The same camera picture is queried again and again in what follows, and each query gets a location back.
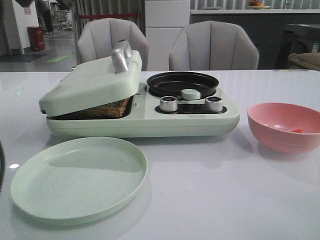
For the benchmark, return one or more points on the mint green breakfast maker lid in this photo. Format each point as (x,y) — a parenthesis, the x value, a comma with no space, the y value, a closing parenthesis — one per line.
(92,84)

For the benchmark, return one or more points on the pink plastic bowl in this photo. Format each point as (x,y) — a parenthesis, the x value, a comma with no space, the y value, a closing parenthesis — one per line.
(272,124)

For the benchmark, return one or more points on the orange shrimp piece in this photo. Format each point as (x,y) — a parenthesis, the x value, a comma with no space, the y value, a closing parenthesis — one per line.
(298,131)

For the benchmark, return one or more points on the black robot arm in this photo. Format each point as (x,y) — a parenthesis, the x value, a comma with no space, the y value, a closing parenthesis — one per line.
(2,165)

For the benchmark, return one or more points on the mint green breakfast maker base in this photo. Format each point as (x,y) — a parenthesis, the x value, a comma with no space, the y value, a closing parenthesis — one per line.
(144,121)

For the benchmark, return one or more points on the left silver control knob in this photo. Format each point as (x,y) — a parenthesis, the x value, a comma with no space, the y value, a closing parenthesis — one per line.
(168,104)

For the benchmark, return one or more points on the silver control knob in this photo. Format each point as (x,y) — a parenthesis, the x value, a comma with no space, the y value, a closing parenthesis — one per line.
(213,104)
(168,104)

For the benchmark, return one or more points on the black round frying pan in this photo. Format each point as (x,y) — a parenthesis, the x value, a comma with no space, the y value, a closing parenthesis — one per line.
(172,83)

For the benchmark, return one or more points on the right silver control knob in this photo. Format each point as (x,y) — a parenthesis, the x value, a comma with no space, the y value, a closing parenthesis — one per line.
(213,104)

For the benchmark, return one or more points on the right grey upholstered chair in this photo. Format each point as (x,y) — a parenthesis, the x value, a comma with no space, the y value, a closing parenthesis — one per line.
(212,46)

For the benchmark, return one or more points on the grey upholstered chair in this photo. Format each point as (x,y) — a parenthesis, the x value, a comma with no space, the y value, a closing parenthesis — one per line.
(212,46)
(99,37)

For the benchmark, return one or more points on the white refrigerator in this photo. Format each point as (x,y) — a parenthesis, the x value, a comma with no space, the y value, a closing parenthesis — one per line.
(163,21)

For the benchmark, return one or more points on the left grey upholstered chair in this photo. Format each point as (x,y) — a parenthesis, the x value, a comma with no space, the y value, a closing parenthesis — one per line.
(99,37)

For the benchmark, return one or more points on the mint green round plate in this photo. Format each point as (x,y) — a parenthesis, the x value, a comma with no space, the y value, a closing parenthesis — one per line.
(79,181)

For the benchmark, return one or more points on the red barrier belt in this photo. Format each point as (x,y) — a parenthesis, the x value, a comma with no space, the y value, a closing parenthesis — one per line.
(104,16)

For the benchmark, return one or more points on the dark grey counter cabinet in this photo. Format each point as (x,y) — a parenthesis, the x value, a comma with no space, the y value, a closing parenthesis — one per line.
(263,26)

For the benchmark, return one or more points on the fruit plate on counter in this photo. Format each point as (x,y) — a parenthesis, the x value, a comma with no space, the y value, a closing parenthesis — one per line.
(256,5)

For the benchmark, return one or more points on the red trash bin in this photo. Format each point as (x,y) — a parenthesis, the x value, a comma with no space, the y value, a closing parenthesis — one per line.
(36,38)

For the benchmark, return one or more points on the dark washing machine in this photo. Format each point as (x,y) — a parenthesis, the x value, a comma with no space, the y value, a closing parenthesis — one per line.
(298,39)

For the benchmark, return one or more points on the person in background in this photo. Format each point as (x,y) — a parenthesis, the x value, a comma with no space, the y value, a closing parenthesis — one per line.
(43,8)

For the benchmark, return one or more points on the olive cushion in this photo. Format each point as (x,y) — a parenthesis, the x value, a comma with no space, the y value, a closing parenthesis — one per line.
(309,60)

